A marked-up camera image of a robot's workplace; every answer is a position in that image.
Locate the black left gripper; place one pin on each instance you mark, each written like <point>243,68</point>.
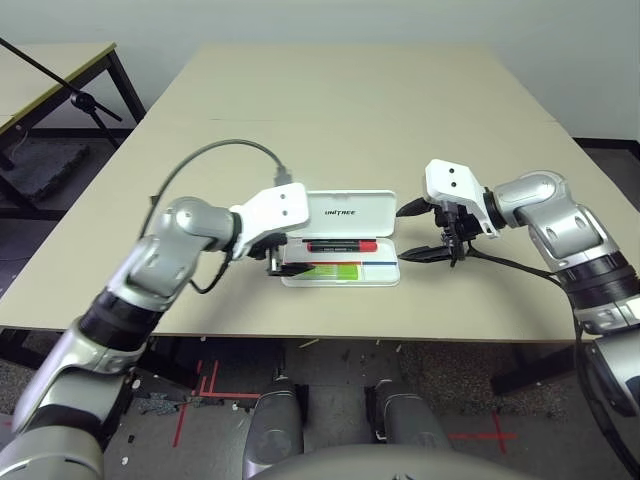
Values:
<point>267,248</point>

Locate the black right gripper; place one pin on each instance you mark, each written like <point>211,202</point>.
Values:
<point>457,222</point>

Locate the black marker with red cap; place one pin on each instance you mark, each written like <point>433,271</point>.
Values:
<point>330,245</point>

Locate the white plastic pencil case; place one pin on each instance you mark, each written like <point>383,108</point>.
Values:
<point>350,212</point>

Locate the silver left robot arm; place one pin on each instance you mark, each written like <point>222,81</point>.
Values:
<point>185,230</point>

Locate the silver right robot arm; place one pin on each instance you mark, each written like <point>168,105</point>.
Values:
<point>565,230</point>

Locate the black table foot beam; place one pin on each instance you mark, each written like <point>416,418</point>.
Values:
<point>540,370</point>
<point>170,367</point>

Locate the grey robot left leg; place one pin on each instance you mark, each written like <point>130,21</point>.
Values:
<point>275,425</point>

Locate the grey robot leg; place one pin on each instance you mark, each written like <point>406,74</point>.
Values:
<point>407,415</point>
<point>275,425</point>

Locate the grey robot right leg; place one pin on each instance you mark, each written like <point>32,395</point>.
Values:
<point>407,415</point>

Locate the grey robot torso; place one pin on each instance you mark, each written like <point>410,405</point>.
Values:
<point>425,465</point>

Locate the black foam floor mat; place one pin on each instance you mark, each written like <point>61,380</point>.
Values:
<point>40,165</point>

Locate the black tripod stand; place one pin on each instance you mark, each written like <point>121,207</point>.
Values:
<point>80,98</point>

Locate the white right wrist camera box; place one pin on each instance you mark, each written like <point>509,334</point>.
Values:
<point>455,185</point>

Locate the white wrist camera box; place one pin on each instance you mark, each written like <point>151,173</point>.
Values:
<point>455,185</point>
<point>280,205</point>

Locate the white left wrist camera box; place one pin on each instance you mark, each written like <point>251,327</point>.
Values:
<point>280,205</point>

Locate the beige table with black frame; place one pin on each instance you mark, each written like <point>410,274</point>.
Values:
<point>40,65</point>

